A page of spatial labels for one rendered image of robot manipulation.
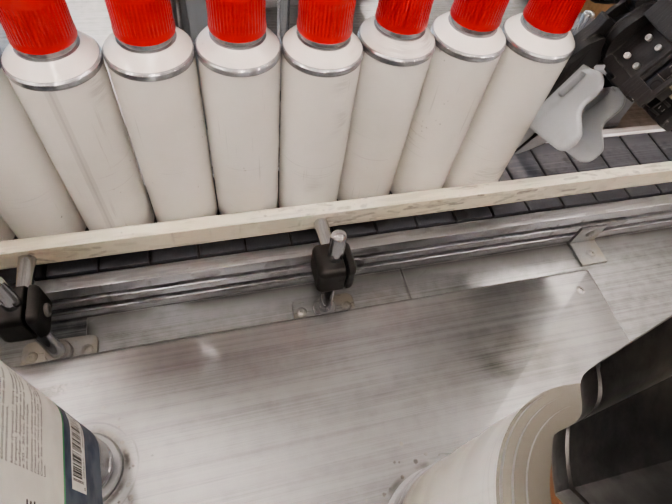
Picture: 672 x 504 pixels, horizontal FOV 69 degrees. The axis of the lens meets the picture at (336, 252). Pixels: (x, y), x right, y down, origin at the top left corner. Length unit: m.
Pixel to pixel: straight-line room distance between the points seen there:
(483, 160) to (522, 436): 0.29
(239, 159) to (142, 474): 0.22
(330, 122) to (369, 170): 0.07
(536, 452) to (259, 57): 0.25
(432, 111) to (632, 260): 0.30
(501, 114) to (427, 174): 0.07
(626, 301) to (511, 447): 0.39
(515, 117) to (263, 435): 0.29
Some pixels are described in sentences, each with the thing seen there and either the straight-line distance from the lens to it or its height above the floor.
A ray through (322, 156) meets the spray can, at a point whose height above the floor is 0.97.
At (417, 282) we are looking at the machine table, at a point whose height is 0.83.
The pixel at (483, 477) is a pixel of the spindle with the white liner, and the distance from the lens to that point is 0.19.
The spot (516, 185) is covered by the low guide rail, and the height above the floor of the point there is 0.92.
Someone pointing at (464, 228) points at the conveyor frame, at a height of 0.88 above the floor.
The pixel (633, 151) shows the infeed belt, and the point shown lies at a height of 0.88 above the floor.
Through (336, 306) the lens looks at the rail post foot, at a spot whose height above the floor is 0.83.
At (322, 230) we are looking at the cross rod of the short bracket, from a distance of 0.39.
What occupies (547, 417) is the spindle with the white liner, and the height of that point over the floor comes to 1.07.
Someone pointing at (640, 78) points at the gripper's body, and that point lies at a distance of 0.41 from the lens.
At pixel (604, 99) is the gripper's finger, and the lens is 0.48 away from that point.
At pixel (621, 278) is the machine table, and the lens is 0.58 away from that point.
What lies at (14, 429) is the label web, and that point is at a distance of 0.22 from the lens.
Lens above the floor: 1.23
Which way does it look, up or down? 56 degrees down
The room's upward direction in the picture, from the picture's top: 12 degrees clockwise
